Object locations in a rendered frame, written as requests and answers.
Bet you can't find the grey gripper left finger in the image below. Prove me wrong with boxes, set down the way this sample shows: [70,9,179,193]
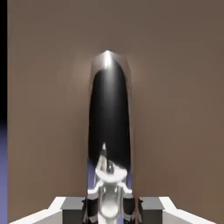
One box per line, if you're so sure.
[7,196,88,224]

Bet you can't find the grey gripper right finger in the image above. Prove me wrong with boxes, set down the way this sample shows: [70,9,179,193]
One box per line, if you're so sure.
[135,196,215,224]

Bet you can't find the brown wooden cabinet door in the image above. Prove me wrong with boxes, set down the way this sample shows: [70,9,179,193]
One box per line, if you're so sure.
[7,0,224,224]

